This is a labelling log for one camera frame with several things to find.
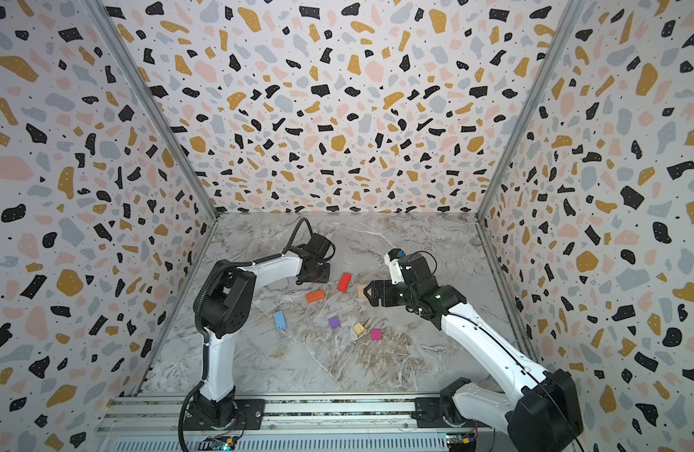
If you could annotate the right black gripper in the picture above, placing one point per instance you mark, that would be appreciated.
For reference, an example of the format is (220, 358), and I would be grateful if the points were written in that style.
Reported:
(389, 292)

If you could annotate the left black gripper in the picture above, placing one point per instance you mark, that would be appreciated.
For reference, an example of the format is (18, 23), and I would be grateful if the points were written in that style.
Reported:
(324, 274)

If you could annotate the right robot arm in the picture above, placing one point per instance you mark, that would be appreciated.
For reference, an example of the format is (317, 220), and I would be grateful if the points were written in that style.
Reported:
(537, 409)

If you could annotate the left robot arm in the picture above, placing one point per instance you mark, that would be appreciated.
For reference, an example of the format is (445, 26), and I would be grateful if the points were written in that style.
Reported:
(222, 307)

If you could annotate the orange-red block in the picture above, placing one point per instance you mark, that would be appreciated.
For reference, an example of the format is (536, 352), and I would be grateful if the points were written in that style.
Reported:
(318, 295)

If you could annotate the red block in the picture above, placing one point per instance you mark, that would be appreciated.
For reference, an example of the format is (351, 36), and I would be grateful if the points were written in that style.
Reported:
(344, 282)

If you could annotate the light blue block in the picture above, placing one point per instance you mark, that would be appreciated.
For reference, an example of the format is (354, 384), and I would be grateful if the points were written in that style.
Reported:
(280, 321)

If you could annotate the ridged natural wood cube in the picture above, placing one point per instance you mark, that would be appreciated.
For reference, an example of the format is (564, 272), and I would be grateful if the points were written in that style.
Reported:
(359, 330)

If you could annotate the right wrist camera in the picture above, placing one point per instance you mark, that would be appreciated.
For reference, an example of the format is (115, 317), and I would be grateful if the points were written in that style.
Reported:
(392, 260)

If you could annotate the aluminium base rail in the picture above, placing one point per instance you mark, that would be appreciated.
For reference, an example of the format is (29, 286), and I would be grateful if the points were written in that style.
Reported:
(310, 422)

